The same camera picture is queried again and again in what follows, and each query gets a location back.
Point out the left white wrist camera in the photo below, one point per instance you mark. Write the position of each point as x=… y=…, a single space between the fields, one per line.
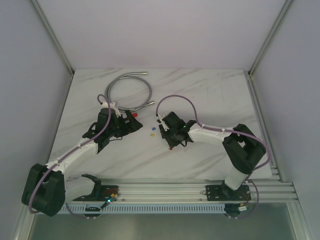
x=112 y=106

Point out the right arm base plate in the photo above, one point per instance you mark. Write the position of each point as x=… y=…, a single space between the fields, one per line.
x=222 y=193

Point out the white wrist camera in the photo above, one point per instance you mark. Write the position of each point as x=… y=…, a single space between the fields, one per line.
x=112 y=106
x=160 y=120

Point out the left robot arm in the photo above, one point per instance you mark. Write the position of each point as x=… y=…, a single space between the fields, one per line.
x=48 y=187

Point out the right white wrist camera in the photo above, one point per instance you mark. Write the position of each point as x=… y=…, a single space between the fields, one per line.
x=160 y=120

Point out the black fuse box base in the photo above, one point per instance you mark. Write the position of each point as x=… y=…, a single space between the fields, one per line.
x=163 y=132

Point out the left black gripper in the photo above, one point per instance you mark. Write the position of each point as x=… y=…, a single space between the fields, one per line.
x=127 y=122

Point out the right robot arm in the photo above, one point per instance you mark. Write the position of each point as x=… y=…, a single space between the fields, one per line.
x=240 y=144

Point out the aluminium rail frame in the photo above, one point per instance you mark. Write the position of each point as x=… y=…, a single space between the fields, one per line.
x=165 y=191

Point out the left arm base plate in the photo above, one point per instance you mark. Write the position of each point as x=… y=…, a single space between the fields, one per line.
x=102 y=195

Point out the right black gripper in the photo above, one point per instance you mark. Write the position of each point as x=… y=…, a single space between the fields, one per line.
x=172 y=143

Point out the white slotted cable duct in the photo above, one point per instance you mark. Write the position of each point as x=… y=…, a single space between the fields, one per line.
x=144 y=208

